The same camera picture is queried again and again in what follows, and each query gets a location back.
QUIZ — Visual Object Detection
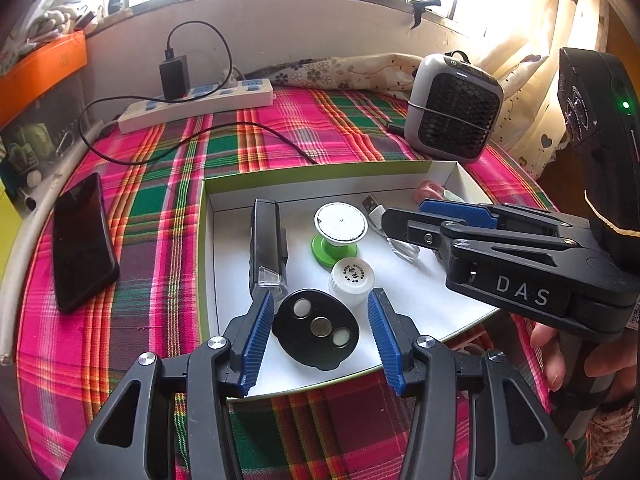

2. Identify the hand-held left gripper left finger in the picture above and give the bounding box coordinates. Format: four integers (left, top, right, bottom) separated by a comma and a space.
60, 290, 276, 480

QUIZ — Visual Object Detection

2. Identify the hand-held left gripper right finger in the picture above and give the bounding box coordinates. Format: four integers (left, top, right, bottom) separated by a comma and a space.
366, 287, 583, 480

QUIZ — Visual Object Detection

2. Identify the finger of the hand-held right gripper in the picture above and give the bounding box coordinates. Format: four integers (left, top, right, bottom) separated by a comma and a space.
382, 207, 586, 251
419, 199, 591, 233

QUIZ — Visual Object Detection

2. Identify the white usb cable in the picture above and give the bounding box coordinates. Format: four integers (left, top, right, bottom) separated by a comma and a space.
360, 194, 426, 263

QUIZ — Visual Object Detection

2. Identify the pink and teal toy toilet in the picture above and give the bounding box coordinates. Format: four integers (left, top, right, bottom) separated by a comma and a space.
416, 179, 468, 206

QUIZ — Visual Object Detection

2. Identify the black oval disc with coins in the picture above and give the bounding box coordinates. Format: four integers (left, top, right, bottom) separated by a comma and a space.
271, 288, 361, 372

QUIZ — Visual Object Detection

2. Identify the white and green spool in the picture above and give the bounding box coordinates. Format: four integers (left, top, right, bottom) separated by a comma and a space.
310, 202, 365, 268

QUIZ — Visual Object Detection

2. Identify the white bottle cap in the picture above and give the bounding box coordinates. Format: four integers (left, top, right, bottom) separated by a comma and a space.
328, 257, 377, 307

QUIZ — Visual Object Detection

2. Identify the black flashlight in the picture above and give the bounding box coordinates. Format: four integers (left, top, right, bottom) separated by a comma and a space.
248, 199, 289, 306

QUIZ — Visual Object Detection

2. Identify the white cardboard box green rim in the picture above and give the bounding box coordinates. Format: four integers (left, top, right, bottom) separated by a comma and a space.
197, 160, 506, 401

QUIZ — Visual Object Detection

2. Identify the person's right hand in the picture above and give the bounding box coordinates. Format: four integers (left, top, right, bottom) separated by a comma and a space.
530, 320, 640, 411

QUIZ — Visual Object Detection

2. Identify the grey desk fan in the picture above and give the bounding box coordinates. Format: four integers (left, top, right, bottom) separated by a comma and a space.
404, 54, 505, 163

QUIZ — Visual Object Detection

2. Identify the cream heart-print curtain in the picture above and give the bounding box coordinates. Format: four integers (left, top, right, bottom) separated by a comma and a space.
480, 0, 616, 191

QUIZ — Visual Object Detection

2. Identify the floral pillow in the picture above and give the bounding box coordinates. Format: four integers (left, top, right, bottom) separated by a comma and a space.
250, 52, 431, 103

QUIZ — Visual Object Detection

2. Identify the black smartphone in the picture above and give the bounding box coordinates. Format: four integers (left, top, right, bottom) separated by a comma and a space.
52, 172, 121, 313

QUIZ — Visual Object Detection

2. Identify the pink green plaid blanket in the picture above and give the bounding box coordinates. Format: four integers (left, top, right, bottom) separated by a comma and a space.
15, 85, 566, 480

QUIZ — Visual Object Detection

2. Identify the white power strip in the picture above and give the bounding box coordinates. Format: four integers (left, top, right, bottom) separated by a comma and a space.
117, 78, 275, 134

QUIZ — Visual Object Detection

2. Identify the black charger adapter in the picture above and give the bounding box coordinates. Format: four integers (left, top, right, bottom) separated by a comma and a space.
159, 55, 192, 102

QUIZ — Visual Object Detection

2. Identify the orange box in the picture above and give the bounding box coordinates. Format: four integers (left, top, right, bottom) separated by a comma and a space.
0, 30, 87, 126

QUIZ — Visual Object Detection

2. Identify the clear plastic bag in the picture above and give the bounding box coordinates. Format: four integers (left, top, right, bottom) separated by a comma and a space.
15, 0, 101, 46

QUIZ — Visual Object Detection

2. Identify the black charging cable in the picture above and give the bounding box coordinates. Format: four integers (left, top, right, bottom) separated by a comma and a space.
80, 21, 318, 166

